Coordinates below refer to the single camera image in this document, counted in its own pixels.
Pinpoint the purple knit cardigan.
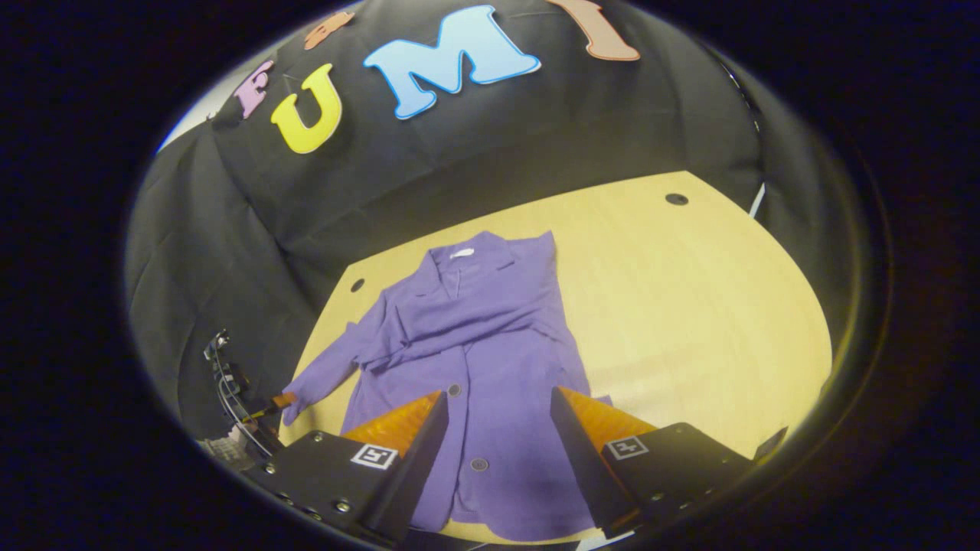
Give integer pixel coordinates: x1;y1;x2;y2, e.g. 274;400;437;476
279;230;613;543

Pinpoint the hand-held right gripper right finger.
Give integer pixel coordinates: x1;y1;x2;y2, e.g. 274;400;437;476
550;386;757;540

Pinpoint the black backdrop cloth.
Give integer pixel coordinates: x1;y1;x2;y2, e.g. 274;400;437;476
126;0;874;445

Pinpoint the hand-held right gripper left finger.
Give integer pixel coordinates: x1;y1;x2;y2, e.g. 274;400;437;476
241;390;451;546

